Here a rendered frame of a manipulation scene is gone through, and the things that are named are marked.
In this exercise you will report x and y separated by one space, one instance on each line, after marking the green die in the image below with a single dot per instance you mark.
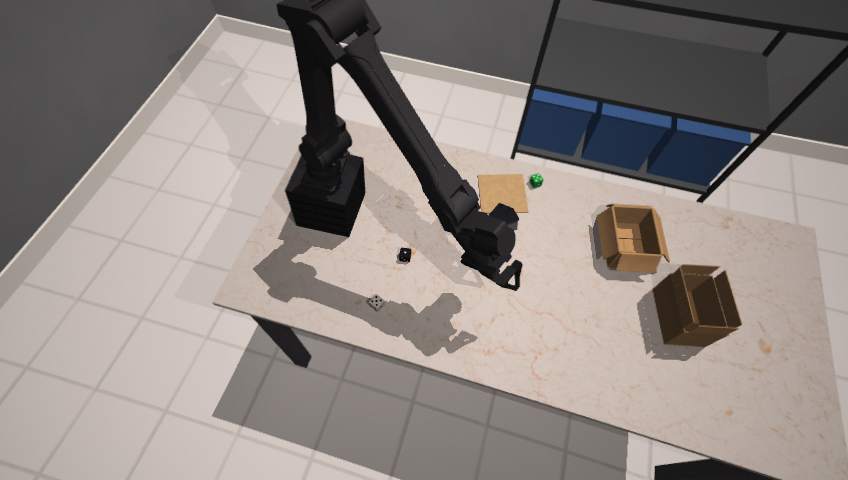
536 180

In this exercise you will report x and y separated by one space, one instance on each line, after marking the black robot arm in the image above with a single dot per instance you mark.
332 21

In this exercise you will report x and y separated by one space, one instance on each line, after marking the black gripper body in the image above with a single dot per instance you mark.
489 267

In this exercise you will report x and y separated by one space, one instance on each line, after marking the tan mat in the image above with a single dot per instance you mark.
508 189

